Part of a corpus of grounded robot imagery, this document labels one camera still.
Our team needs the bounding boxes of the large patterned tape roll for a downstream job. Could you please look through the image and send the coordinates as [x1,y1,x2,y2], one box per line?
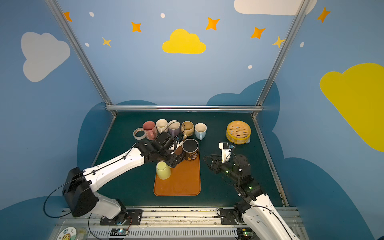
[133,128,147,141]

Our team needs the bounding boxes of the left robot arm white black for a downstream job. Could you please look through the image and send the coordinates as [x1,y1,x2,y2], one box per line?
[62,132,184,225]

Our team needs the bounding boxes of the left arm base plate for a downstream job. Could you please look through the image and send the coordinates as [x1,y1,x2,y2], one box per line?
[100,209,143,226]

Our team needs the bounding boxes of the purple ceramic mug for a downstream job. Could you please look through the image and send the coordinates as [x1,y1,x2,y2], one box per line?
[168,120,181,137]

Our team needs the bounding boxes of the black patterned mug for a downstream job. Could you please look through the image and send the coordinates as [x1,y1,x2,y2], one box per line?
[182,139,199,161]

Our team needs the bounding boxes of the yellow-green ceramic mug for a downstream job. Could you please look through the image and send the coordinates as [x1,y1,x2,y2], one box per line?
[156,161,172,180]

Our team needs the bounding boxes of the aluminium frame post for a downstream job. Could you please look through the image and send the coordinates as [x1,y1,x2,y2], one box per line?
[252,0,311,120]
[45,0,113,107]

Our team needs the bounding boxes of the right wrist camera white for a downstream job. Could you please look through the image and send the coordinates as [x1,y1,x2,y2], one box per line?
[219,142,235,163]

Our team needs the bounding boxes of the pink ghost pattern mug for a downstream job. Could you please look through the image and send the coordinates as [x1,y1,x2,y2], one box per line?
[142,121,158,141]

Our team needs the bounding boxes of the beige ceramic teapot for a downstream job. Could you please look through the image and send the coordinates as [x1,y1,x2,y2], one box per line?
[181,121,195,140]

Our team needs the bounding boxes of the left controller circuit board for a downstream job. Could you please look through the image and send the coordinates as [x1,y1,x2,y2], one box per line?
[110,229,129,237]

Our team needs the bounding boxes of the aluminium frame left post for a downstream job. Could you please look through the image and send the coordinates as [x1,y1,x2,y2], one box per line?
[45,0,113,107]

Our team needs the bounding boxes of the aluminium frame right post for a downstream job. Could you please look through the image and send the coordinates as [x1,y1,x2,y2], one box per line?
[252,0,311,120]

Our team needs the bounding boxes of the aluminium frame back bar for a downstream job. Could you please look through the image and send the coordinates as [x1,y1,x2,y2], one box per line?
[106,105,263,112]

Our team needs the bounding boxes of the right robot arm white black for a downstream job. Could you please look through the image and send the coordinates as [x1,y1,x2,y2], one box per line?
[204,153,299,240]

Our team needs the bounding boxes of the orange rectangular tray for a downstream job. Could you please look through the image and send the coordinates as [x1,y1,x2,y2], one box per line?
[154,153,201,197]

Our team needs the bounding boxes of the yellow bamboo steamer basket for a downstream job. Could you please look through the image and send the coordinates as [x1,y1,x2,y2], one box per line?
[226,121,252,145]

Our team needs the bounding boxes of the aluminium front rail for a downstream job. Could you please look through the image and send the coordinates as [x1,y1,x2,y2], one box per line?
[47,206,310,240]

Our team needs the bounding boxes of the white ceramic mug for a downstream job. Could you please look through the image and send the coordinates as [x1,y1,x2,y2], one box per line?
[156,119,169,134]

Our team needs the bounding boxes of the light blue ceramic mug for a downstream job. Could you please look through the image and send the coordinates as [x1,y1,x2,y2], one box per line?
[195,123,208,141]

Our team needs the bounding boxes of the left camera black cable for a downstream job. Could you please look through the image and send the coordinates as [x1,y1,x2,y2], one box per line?
[42,176,88,219]

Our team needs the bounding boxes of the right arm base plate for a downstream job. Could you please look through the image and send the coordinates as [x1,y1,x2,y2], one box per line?
[217,208,244,225]

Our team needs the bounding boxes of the round green white sticker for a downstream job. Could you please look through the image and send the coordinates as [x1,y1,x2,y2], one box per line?
[56,227,78,240]

